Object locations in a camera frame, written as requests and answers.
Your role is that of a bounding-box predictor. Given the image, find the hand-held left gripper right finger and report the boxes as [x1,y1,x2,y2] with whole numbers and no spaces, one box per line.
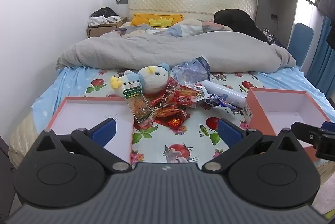
[201,119,301,175]

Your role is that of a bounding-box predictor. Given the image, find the small red foil packet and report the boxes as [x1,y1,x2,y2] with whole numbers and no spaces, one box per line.
[167,117,184,129]

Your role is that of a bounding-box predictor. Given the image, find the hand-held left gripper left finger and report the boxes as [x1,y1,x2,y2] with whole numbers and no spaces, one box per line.
[34,118,133,175]

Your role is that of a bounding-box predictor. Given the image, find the cardboard box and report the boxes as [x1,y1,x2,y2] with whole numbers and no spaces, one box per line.
[87,17,128,39]

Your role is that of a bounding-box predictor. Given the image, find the shallow orange box lid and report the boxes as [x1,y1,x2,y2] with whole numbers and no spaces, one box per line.
[46,97,134,164]

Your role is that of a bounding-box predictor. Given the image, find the deep orange box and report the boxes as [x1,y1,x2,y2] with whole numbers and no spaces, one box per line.
[242,87,333,162]

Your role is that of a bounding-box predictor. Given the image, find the grey blanket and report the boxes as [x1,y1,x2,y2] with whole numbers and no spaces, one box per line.
[56,30,297,74]

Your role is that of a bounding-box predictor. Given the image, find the clear packet with green label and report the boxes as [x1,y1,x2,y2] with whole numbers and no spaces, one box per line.
[122,81,153,124]

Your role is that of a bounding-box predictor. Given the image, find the white and blue plush toy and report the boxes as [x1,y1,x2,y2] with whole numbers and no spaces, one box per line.
[110,63,172,97]

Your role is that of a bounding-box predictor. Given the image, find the blue curtain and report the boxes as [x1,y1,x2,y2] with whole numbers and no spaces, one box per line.
[305,15,335,99]

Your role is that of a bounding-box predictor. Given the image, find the dark grey cabinet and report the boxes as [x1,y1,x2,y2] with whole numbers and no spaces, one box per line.
[0,135,19,216]

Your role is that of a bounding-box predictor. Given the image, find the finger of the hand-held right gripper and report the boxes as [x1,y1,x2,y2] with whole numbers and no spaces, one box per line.
[322,121,335,133]
[291,122,326,147]

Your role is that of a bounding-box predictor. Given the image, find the patterned quilt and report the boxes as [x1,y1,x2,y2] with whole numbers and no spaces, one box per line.
[116,18,233,39]

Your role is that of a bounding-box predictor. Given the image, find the pale blue snack bag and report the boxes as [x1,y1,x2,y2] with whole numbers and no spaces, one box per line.
[170,56,211,88]

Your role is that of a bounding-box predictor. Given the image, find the clear packet red yellow label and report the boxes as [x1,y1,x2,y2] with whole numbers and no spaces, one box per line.
[153,106,184,118]

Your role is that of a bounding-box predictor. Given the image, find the red packet with yellow print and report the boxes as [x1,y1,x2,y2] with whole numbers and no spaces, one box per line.
[161,84,201,109]

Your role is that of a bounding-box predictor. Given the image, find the yellow pillow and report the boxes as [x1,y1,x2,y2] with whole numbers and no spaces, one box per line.
[130,14,184,29]

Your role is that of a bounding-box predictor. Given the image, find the blue and white packet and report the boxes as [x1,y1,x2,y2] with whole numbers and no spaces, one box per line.
[201,94,241,112]

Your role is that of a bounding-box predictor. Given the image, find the black garment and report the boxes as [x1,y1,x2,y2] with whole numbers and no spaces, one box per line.
[213,9,270,42]

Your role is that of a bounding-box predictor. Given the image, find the red sausage stick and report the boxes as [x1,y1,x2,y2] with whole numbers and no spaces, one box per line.
[147,97,166,107]

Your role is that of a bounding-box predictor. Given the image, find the blue chair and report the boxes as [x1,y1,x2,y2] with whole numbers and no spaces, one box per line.
[287,22,314,67]

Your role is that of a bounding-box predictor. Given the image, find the black white patterned cloth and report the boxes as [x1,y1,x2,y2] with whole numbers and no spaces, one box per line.
[260,28,287,49]

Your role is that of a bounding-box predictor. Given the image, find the white spray bottle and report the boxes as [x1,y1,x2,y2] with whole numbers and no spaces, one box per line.
[200,80,248,108]

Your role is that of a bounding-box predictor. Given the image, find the flat red packet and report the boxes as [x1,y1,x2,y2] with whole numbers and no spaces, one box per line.
[154,109,191,131]

